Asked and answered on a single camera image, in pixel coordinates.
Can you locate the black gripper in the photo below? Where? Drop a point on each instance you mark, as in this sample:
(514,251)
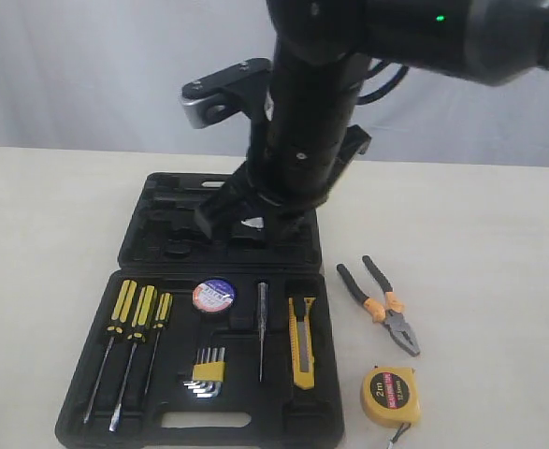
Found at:
(290,184)

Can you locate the black electrical tape roll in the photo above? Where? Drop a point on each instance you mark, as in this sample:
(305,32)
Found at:
(214,296)

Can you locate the yellow utility knife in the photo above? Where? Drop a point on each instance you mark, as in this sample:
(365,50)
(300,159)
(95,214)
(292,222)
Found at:
(300,341)

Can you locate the yellow 2m tape measure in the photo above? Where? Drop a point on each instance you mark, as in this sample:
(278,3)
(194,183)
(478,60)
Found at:
(389,396)

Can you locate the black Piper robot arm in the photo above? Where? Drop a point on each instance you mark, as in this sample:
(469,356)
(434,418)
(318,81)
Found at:
(300,102)

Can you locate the black plastic tool case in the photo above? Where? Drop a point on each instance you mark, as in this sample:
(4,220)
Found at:
(164,247)

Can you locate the silver adjustable wrench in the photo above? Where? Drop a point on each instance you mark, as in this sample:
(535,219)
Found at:
(255,222)

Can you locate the clear tester screwdriver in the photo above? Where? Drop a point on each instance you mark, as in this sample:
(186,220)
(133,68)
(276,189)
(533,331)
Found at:
(262,310)

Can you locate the small yellow black screwdriver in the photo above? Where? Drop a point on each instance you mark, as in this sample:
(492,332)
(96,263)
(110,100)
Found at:
(160,323)

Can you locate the middle yellow black screwdriver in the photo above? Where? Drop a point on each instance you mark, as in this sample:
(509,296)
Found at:
(137,335)

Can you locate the orange black combination pliers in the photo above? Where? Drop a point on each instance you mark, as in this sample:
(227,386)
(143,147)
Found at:
(389,313)

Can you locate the hex key set yellow holder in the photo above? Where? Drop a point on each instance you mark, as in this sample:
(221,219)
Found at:
(207,377)

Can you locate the large yellow black screwdriver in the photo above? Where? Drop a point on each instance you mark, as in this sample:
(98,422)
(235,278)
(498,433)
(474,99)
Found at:
(115,327)

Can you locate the white backdrop curtain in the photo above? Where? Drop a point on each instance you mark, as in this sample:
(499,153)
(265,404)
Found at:
(106,75)

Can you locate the claw hammer black handle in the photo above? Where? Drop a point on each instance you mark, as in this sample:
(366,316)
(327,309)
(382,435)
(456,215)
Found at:
(178,198)

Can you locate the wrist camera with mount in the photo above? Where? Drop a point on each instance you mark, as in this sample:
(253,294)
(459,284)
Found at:
(241,87)

